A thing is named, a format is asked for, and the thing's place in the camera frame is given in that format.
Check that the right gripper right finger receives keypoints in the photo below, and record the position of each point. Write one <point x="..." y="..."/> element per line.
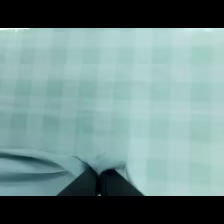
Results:
<point x="117" y="186"/>

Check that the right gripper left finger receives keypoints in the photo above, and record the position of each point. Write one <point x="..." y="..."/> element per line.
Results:
<point x="84" y="186"/>

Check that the pale blue garment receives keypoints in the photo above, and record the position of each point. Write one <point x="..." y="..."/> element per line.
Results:
<point x="30" y="173"/>

